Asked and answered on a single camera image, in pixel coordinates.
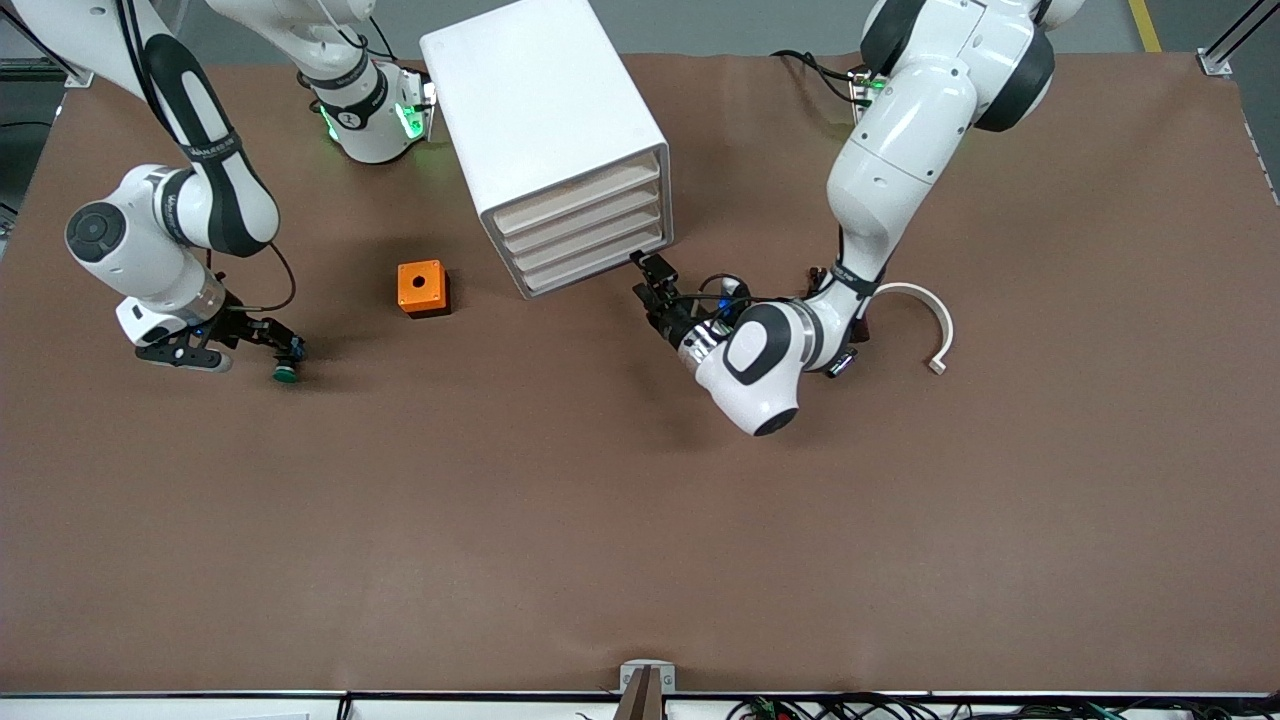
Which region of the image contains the grey metal bracket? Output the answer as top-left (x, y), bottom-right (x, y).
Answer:
top-left (619, 660), bottom-right (677, 694)

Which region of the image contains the orange box with hole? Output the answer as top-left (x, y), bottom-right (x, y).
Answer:
top-left (397, 260), bottom-right (451, 319)

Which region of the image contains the white curved plastic bracket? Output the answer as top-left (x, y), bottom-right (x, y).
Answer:
top-left (875, 282), bottom-right (955, 376)

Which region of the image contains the aluminium frame profile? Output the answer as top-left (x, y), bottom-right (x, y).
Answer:
top-left (1196, 0), bottom-right (1280, 77)
top-left (0, 20), bottom-right (97, 87)

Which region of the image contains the brown camera post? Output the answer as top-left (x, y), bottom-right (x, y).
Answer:
top-left (612, 668), bottom-right (667, 720)

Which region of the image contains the black cable bundle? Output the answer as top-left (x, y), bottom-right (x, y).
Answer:
top-left (725, 693), bottom-right (1280, 720)

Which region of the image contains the black arm base cable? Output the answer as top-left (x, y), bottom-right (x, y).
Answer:
top-left (772, 50), bottom-right (861, 106)

